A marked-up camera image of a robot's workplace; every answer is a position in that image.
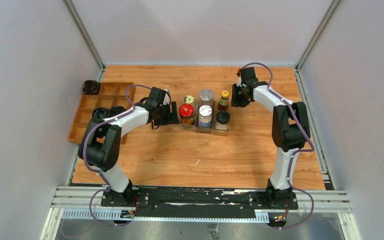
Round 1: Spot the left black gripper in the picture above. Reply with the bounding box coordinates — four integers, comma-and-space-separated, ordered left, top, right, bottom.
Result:
154, 101, 180, 127

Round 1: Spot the red lid sauce jar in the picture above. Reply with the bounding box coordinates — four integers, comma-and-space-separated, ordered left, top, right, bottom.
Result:
178, 103, 195, 125

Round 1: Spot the yellow cap sauce bottle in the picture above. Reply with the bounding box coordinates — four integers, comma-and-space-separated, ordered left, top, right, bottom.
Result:
217, 90, 229, 111

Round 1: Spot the yellow lid spice bottle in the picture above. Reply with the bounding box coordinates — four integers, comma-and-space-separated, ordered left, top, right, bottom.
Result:
183, 95, 195, 106

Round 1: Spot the black lid spice bottle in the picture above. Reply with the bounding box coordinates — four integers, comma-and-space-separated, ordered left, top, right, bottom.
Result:
214, 110, 231, 131

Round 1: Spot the silver lid blue bottle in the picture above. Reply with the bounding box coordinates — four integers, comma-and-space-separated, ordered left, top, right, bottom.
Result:
198, 105, 213, 128

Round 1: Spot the silver lid glass jar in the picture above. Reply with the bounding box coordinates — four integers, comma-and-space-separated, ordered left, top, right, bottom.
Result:
198, 88, 215, 107

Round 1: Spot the clear plastic organizer bin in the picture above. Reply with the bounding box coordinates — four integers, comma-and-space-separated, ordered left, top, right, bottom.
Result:
177, 97, 231, 137

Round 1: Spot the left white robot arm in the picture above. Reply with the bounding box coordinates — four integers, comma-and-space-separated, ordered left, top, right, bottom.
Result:
78, 87, 178, 207

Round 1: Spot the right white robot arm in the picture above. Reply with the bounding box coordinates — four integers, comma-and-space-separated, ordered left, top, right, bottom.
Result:
231, 65, 311, 209

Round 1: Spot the wooden compartment tray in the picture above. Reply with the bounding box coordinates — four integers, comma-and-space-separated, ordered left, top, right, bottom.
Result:
67, 82, 135, 145

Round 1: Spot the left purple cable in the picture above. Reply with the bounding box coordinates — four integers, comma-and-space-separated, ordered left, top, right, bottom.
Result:
81, 84, 171, 227

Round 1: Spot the purple cable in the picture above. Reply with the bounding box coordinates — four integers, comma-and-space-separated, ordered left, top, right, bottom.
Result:
81, 84, 171, 227
236, 62, 315, 231

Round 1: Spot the black cable coil middle left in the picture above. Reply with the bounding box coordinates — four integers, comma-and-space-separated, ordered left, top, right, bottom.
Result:
91, 107, 110, 120

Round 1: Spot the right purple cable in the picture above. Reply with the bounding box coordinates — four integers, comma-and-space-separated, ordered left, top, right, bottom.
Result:
236, 62, 315, 231

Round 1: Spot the black cable coil outside tray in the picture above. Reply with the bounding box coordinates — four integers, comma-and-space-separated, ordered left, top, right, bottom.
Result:
82, 79, 101, 96

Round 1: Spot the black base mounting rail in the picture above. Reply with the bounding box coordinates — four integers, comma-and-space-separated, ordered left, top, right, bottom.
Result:
100, 186, 298, 219

